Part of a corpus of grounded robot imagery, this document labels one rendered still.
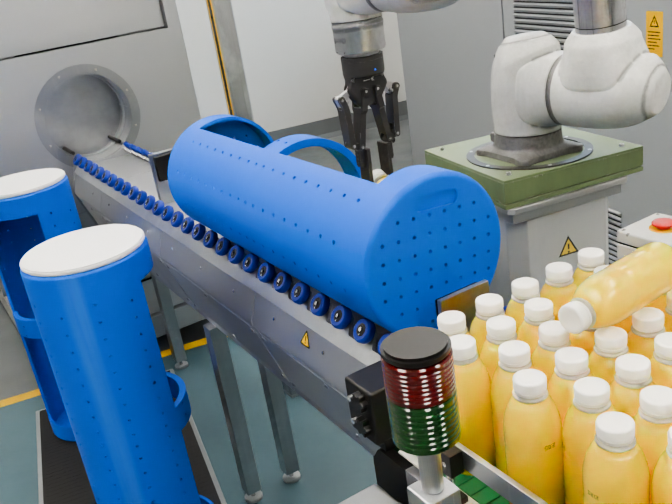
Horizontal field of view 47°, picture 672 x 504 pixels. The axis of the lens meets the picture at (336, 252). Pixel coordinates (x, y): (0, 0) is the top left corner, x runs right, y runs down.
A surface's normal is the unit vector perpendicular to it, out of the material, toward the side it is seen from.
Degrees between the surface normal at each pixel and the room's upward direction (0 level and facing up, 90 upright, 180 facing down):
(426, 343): 0
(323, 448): 0
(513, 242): 90
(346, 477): 0
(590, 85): 93
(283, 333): 71
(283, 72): 90
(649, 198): 90
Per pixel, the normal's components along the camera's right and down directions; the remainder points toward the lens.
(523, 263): -0.40, 0.40
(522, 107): -0.65, 0.42
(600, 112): -0.61, 0.63
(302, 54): 0.36, 0.30
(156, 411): 0.69, 0.19
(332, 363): -0.84, 0.00
